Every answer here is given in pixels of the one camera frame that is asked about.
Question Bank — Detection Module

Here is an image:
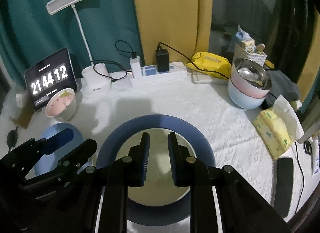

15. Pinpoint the light blue plate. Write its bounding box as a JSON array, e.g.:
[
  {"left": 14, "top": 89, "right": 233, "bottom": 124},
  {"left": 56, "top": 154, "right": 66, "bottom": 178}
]
[{"left": 34, "top": 122, "right": 85, "bottom": 176}]

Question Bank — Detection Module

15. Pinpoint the cream faceted bowl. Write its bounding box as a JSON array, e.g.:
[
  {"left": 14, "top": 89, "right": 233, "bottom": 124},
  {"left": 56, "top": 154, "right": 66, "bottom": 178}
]
[{"left": 116, "top": 128, "right": 190, "bottom": 207}]

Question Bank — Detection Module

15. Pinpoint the strawberry pattern pink bowl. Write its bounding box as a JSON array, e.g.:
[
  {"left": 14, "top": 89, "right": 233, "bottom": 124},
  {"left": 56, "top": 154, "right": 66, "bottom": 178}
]
[{"left": 45, "top": 88, "right": 76, "bottom": 122}]

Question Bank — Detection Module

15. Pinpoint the large blue bowl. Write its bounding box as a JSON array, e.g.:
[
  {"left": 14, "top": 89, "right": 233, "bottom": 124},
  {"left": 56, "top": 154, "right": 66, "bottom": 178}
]
[{"left": 97, "top": 114, "right": 215, "bottom": 226}]

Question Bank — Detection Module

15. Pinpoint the small black round device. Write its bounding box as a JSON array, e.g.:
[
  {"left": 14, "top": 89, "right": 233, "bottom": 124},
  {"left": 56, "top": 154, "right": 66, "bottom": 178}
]
[{"left": 6, "top": 127, "right": 18, "bottom": 152}]

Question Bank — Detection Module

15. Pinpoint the brown cardboard box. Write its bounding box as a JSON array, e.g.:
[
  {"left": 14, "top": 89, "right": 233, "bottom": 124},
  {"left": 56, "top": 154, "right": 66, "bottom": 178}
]
[{"left": 11, "top": 101, "right": 35, "bottom": 129}]

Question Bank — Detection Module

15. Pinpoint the black phone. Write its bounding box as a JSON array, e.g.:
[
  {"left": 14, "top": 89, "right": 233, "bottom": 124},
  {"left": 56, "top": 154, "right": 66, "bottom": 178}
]
[{"left": 271, "top": 157, "right": 293, "bottom": 218}]

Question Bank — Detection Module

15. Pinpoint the small white box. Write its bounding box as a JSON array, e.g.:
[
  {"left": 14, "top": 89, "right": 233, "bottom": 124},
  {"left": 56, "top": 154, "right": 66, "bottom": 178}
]
[{"left": 16, "top": 92, "right": 28, "bottom": 108}]

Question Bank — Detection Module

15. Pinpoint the white textured table cloth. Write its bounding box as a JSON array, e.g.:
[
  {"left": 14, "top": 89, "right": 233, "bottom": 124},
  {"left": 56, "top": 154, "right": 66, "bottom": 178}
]
[{"left": 15, "top": 76, "right": 319, "bottom": 232}]

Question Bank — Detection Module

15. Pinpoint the tablet showing clock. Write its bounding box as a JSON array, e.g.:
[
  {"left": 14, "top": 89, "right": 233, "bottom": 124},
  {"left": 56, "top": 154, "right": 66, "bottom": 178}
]
[{"left": 24, "top": 48, "right": 78, "bottom": 111}]

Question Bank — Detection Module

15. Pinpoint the white desk lamp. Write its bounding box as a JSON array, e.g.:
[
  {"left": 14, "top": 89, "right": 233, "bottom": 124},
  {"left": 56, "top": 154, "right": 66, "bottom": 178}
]
[{"left": 46, "top": 0, "right": 111, "bottom": 98}]

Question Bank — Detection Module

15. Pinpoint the yellow tissue box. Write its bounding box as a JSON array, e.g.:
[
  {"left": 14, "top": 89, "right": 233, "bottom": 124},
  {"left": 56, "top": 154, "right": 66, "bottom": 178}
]
[{"left": 253, "top": 95, "right": 304, "bottom": 160}]

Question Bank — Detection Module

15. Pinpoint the pale blue bowl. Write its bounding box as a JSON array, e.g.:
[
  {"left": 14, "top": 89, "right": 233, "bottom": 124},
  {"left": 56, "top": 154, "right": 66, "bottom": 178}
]
[{"left": 227, "top": 80, "right": 265, "bottom": 109}]

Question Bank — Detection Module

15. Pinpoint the white charger adapter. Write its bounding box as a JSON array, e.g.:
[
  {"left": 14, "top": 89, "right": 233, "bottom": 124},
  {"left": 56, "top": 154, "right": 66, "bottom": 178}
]
[{"left": 130, "top": 52, "right": 143, "bottom": 79}]

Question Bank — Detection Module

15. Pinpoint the white power strip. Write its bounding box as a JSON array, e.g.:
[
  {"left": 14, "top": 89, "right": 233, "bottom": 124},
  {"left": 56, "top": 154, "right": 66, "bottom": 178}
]
[{"left": 130, "top": 62, "right": 187, "bottom": 87}]

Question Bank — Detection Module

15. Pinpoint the black charger adapter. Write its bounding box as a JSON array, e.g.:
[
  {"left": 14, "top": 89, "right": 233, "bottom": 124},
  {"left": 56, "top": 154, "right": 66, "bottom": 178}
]
[{"left": 155, "top": 45, "right": 170, "bottom": 73}]

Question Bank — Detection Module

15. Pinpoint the teal curtain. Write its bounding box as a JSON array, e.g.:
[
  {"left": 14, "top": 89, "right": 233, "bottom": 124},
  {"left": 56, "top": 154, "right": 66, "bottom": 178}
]
[{"left": 1, "top": 0, "right": 142, "bottom": 84}]

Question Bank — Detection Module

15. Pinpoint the grey cloth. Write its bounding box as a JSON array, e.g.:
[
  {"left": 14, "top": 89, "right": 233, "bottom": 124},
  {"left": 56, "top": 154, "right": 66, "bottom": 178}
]
[{"left": 262, "top": 70, "right": 300, "bottom": 109}]

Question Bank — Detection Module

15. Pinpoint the pink bowl with steel liner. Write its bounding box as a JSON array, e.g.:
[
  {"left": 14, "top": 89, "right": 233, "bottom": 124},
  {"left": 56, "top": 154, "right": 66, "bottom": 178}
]
[{"left": 230, "top": 58, "right": 272, "bottom": 98}]

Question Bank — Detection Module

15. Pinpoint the yellow wipes packet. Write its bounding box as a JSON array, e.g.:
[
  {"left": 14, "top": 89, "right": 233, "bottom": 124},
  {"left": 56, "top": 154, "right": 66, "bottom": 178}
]
[{"left": 186, "top": 52, "right": 231, "bottom": 80}]

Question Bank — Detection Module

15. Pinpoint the white utensil basket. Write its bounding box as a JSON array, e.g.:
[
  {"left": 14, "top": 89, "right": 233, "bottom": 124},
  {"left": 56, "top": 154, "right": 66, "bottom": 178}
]
[{"left": 232, "top": 24, "right": 267, "bottom": 70}]

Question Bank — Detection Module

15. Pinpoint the yellow curtain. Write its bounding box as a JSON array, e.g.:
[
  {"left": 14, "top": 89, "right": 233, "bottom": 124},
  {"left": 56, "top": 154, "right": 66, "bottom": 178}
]
[{"left": 134, "top": 0, "right": 213, "bottom": 65}]

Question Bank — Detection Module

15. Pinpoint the black charger cable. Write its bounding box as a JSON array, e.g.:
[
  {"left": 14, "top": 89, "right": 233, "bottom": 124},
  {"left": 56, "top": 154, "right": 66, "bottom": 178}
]
[{"left": 92, "top": 40, "right": 141, "bottom": 83}]

